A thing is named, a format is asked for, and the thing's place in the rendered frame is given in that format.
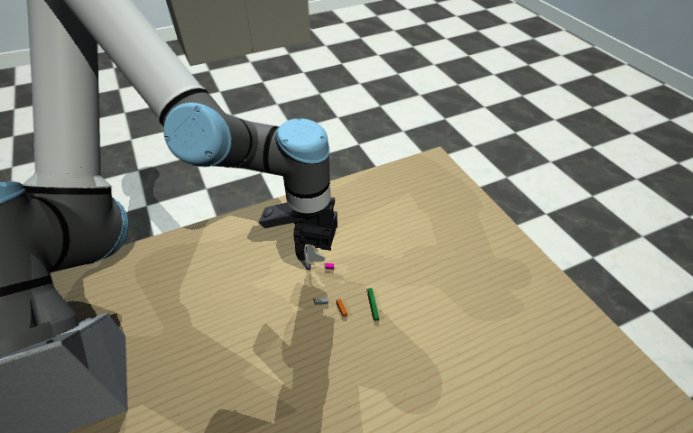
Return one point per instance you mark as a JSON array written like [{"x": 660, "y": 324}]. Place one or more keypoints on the green rod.
[{"x": 373, "y": 304}]

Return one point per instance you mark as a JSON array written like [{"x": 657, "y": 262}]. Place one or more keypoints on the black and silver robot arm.
[{"x": 74, "y": 222}]

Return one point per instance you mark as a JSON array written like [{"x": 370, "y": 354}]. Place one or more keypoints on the orange rod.
[{"x": 341, "y": 307}]

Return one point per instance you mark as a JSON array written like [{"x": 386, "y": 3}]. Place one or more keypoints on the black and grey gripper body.
[{"x": 318, "y": 227}]

